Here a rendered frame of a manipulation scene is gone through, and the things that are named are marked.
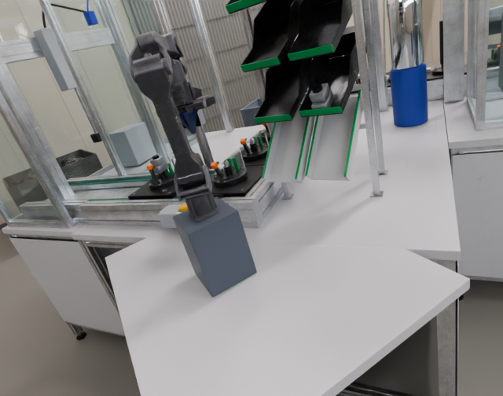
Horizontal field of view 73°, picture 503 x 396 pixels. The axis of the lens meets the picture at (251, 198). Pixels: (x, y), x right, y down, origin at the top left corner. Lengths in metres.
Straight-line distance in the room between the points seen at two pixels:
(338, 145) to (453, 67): 1.15
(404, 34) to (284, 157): 0.87
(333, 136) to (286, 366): 0.70
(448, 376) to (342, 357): 0.63
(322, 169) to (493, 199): 0.87
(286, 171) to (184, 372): 0.67
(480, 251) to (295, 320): 1.24
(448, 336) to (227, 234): 0.70
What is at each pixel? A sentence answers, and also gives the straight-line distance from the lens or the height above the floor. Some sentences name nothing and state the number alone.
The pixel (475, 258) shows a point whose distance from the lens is 1.91.
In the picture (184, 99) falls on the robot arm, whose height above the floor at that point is 1.33.
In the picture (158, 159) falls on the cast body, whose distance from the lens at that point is 1.49.
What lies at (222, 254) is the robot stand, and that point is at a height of 0.97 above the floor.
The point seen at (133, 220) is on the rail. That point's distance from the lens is 1.52.
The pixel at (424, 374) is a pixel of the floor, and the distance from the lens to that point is 1.78.
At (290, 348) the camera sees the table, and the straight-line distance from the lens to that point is 0.76.
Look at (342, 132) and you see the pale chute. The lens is 1.12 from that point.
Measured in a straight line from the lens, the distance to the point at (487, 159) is 1.66.
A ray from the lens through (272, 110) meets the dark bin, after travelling 1.13.
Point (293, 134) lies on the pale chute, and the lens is 1.18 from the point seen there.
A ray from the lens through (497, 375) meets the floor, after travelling 1.83.
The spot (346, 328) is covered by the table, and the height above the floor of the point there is 0.86.
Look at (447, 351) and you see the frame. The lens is 1.24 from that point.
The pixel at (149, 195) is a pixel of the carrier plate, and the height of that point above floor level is 0.97.
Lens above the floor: 1.44
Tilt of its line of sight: 25 degrees down
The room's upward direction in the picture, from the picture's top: 16 degrees counter-clockwise
